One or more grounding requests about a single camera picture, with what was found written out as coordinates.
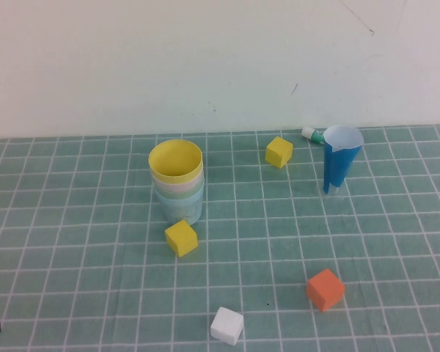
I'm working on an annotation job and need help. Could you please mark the green plastic cup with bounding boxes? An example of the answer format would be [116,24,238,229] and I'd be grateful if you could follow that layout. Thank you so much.
[153,180,206,202]

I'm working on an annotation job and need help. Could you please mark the yellow plastic cup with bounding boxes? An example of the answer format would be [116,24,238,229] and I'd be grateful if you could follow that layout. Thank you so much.
[148,139,204,185]

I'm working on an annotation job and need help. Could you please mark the green grid tablecloth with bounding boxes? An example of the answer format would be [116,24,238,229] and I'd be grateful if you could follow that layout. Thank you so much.
[0,124,440,352]

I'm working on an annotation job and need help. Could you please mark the yellow foam cube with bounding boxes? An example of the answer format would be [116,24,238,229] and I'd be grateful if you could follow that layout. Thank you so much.
[164,219,199,258]
[264,136,294,169]

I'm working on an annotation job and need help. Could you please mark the light blue plastic cup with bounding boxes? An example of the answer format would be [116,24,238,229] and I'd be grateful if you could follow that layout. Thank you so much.
[155,185,206,226]

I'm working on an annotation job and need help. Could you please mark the white foam cube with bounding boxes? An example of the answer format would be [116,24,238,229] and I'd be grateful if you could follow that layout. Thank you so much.
[210,307,245,346]

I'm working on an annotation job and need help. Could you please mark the orange foam cube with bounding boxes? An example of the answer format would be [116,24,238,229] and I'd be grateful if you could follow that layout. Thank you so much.
[306,268,346,313]

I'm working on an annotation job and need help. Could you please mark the small clear glass holder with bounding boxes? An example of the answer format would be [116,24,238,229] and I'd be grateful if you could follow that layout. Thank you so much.
[322,182,345,198]

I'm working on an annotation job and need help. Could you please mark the white green glue stick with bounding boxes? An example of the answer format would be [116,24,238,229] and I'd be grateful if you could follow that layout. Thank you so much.
[301,126,326,146]

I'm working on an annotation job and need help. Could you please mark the blue paper cone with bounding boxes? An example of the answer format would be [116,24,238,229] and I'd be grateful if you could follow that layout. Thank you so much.
[323,124,364,195]

